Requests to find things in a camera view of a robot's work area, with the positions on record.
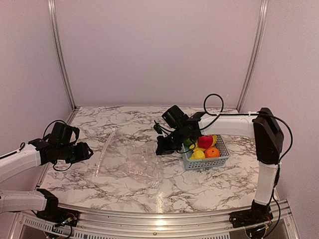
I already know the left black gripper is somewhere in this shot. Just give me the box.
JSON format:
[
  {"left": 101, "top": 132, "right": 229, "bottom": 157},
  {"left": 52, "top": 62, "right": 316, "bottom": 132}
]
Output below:
[{"left": 58, "top": 142, "right": 93, "bottom": 164}]

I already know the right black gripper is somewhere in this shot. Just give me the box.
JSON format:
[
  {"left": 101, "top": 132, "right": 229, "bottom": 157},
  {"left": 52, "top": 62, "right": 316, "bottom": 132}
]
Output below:
[{"left": 155, "top": 126, "right": 187, "bottom": 155}]

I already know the grey plastic basket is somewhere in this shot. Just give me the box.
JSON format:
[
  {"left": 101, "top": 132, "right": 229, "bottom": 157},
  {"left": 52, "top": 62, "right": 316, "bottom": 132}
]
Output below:
[{"left": 181, "top": 135, "right": 230, "bottom": 170}]

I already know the clear zip top bag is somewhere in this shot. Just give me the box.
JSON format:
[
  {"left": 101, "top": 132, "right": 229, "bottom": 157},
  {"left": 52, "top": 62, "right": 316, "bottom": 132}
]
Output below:
[{"left": 94, "top": 128, "right": 163, "bottom": 186}]

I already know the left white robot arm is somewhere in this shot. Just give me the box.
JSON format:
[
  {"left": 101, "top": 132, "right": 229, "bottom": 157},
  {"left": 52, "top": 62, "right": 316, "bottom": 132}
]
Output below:
[{"left": 0, "top": 119, "right": 94, "bottom": 222}]

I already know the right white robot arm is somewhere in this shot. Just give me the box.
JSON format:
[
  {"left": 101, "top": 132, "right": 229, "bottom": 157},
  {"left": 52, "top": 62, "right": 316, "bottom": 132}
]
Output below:
[{"left": 154, "top": 105, "right": 284, "bottom": 223}]

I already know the green toy watermelon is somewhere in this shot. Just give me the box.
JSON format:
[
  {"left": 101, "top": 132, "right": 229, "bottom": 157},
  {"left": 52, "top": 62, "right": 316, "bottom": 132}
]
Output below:
[{"left": 183, "top": 139, "right": 193, "bottom": 146}]

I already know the red toy apple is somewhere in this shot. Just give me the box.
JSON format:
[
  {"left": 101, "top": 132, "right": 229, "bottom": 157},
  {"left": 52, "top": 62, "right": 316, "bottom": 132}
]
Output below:
[{"left": 197, "top": 135, "right": 214, "bottom": 149}]

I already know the yellow toy lemon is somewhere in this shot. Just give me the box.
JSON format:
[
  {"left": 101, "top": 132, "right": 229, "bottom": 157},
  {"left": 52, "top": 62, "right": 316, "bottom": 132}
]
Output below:
[{"left": 189, "top": 148, "right": 205, "bottom": 160}]

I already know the yellow toy banana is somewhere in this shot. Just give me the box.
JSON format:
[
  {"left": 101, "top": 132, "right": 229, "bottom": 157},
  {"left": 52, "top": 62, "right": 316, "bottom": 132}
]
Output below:
[{"left": 189, "top": 135, "right": 218, "bottom": 151}]

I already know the orange toy orange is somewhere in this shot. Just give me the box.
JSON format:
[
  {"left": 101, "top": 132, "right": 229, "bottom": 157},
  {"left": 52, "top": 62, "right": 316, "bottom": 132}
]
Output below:
[{"left": 205, "top": 147, "right": 220, "bottom": 158}]

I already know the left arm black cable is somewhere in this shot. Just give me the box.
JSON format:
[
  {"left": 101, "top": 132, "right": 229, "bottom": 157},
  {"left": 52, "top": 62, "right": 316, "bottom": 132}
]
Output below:
[{"left": 42, "top": 120, "right": 73, "bottom": 171}]

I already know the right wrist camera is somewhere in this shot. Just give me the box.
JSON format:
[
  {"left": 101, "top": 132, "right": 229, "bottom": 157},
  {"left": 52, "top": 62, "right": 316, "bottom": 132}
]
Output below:
[{"left": 154, "top": 121, "right": 162, "bottom": 134}]

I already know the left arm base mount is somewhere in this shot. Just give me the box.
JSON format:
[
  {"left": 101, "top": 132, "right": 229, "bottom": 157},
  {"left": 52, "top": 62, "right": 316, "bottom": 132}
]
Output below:
[{"left": 36, "top": 207, "right": 80, "bottom": 227}]

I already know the front aluminium rail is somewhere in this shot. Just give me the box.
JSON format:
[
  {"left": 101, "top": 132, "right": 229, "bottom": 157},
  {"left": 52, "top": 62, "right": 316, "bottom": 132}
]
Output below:
[{"left": 9, "top": 200, "right": 300, "bottom": 239}]

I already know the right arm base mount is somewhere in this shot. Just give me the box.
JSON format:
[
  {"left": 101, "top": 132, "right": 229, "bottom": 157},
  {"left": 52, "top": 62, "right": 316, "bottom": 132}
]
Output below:
[{"left": 229, "top": 209, "right": 274, "bottom": 228}]

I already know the right aluminium frame post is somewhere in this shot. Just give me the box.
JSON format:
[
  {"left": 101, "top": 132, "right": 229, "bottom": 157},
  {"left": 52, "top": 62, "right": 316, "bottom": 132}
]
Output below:
[{"left": 236, "top": 0, "right": 269, "bottom": 112}]

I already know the aluminium frame post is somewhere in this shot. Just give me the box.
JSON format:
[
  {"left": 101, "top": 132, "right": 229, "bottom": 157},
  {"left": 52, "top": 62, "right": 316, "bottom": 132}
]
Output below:
[
  {"left": 48, "top": 0, "right": 77, "bottom": 111},
  {"left": 236, "top": 0, "right": 269, "bottom": 112}
]

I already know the left aluminium frame post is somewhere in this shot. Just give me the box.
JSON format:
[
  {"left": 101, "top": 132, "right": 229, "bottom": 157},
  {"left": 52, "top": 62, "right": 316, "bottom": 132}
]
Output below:
[{"left": 48, "top": 0, "right": 77, "bottom": 111}]

